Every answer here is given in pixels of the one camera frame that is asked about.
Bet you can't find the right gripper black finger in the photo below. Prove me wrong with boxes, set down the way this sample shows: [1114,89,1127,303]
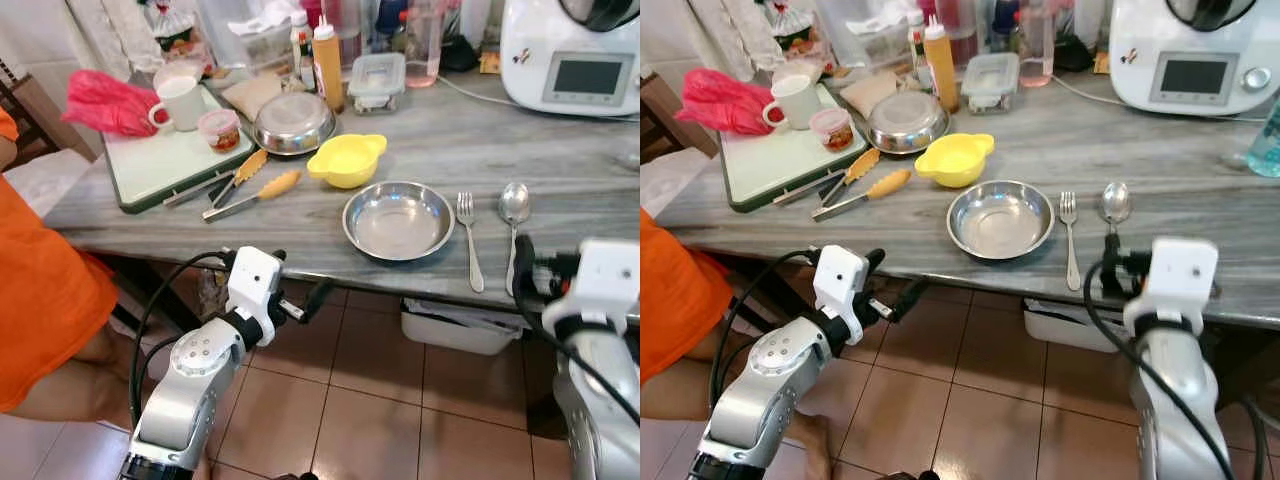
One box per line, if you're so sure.
[1100,232,1126,299]
[513,234,538,301]

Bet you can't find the steel spoon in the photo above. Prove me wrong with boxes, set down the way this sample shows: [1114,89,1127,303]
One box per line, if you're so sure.
[1099,181,1134,243]
[498,182,532,298]

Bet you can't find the white plastic bin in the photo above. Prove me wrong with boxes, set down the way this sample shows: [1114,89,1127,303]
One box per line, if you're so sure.
[1022,298,1133,354]
[401,298,522,357]

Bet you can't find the steel tongs with orange tips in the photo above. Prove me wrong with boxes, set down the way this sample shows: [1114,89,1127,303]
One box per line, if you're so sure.
[202,149,302,223]
[812,147,913,222]

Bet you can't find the flat steel utensil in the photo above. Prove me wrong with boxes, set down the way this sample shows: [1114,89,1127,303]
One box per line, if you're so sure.
[772,169,847,207]
[163,170,237,209]

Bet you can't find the shallow steel plate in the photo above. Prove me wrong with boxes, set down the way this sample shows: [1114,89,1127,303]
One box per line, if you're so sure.
[946,180,1057,262]
[342,181,457,263]

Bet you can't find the person in orange shirt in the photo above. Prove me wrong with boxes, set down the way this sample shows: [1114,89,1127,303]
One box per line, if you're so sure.
[640,207,833,480]
[0,105,153,433]

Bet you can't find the yellow plastic bowl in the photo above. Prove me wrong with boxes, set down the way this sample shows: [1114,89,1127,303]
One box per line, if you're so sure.
[914,132,996,189]
[306,133,388,190]

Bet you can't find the upturned steel bowl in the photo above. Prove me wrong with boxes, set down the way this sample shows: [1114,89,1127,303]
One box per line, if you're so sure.
[866,90,951,155]
[252,92,338,157]

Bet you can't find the small pink-lidded plastic tub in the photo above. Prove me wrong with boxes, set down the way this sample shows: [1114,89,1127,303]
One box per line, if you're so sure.
[197,109,242,154]
[809,108,854,153]

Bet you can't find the white green-edged cutting board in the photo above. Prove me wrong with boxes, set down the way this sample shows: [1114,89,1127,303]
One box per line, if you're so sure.
[100,84,259,215]
[718,82,869,213]

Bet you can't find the white seat cushion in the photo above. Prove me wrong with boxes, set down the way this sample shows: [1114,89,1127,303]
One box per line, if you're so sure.
[640,147,713,217]
[0,149,98,217]

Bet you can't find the beige cloth pouch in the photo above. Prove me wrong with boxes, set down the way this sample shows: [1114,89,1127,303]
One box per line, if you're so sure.
[220,72,287,122]
[838,70,901,119]

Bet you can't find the white ceramic mug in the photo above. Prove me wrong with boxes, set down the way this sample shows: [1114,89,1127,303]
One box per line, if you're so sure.
[148,76,208,134]
[762,74,823,132]

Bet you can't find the clear blue-label water bottle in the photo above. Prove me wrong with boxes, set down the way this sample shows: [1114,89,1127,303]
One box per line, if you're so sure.
[1244,100,1280,180]

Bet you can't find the dark wooden chair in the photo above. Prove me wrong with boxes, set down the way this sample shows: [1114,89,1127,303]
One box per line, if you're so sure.
[0,60,98,167]
[640,70,703,163]

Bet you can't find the orange sauce squeeze bottle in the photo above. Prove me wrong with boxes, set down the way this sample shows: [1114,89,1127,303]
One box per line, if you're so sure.
[922,15,960,114]
[312,18,346,114]

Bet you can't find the clear lidded food container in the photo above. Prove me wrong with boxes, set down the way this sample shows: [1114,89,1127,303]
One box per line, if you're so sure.
[960,52,1021,113]
[347,52,407,114]

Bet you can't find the white bowl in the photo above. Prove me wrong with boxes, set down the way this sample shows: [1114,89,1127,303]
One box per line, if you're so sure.
[772,59,824,86]
[152,60,206,91]

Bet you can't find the small white-capped bottle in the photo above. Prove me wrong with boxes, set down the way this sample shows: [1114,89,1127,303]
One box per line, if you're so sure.
[906,22,929,87]
[290,10,316,91]

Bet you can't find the small black object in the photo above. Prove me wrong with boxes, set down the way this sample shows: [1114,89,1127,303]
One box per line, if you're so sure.
[1054,35,1097,74]
[440,35,482,74]

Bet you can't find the white kitchen cooking machine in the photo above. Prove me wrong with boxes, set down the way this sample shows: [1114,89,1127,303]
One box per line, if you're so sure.
[499,0,641,119]
[1108,0,1280,118]

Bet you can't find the clear plastic storage box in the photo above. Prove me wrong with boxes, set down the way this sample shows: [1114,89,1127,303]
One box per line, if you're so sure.
[815,0,916,69]
[200,0,301,71]

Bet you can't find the red plastic bag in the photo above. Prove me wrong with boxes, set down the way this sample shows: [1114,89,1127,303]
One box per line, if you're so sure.
[676,68,776,137]
[63,70,161,138]

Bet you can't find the pink water bottle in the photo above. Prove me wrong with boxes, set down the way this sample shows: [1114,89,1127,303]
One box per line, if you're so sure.
[1018,0,1058,88]
[404,0,444,89]

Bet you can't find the printed snack bag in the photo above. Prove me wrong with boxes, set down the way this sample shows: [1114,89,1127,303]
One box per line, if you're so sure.
[763,0,817,54]
[140,0,203,57]

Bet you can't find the hanging beige towel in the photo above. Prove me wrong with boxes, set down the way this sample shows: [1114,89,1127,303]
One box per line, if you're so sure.
[65,0,153,77]
[685,0,787,74]

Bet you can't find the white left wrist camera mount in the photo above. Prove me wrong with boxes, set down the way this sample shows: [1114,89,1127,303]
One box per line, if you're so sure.
[812,244,871,323]
[225,246,286,323]

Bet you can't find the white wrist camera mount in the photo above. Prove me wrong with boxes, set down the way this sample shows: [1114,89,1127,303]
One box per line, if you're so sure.
[1133,236,1222,323]
[563,238,641,323]
[225,246,286,323]
[812,244,871,323]

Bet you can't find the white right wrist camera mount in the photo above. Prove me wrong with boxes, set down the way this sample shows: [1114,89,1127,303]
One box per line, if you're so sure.
[563,238,641,323]
[1133,236,1222,323]

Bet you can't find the grey power cable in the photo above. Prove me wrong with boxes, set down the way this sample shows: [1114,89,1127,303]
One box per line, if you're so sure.
[1050,75,1273,124]
[435,75,641,124]

